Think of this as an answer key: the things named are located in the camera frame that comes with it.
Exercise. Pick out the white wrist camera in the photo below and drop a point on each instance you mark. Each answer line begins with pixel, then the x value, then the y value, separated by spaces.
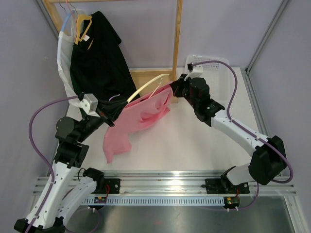
pixel 88 102
pixel 195 71

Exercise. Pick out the aluminium frame post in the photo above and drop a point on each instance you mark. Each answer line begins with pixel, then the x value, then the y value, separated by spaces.
pixel 52 23
pixel 272 25

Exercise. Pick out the right aluminium frame post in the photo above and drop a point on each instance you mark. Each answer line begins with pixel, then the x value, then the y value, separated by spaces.
pixel 272 25

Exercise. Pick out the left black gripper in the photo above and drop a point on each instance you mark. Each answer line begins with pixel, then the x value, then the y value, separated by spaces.
pixel 110 111

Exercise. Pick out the white t shirt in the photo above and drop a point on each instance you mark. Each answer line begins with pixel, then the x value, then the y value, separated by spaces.
pixel 64 53

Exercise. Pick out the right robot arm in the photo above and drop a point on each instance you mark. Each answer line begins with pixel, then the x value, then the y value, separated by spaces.
pixel 267 153

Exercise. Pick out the yellow hanger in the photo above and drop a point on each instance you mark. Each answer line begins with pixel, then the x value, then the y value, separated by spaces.
pixel 80 32

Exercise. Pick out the pink t shirt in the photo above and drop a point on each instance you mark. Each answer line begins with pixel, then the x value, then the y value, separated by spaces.
pixel 138 115

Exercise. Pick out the white slotted cable duct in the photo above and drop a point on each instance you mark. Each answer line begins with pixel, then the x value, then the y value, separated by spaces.
pixel 153 201

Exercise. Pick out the wooden clothes rack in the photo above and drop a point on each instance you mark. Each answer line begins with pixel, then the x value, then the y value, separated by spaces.
pixel 150 29

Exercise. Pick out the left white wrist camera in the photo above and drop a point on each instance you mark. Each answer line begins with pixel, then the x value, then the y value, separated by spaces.
pixel 88 102

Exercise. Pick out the white plastic basket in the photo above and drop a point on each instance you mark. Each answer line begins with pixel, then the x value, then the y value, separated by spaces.
pixel 217 76

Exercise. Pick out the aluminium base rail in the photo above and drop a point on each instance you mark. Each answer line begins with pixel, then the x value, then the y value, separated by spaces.
pixel 171 183

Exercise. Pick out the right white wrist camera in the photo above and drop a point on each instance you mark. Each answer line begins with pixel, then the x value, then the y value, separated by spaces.
pixel 195 71

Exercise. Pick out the blue white hanger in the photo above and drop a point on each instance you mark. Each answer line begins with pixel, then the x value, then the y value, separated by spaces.
pixel 70 15

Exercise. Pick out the left aluminium frame post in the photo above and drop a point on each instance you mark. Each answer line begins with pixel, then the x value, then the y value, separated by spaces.
pixel 52 23

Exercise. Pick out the black t shirt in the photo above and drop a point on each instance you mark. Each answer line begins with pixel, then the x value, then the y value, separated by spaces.
pixel 98 66

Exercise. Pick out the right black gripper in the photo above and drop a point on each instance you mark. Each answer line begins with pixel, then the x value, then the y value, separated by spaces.
pixel 178 85

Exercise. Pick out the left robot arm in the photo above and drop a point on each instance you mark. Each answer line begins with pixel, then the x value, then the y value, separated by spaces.
pixel 55 206

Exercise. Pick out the cream hanger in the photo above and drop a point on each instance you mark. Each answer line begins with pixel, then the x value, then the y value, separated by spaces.
pixel 138 83

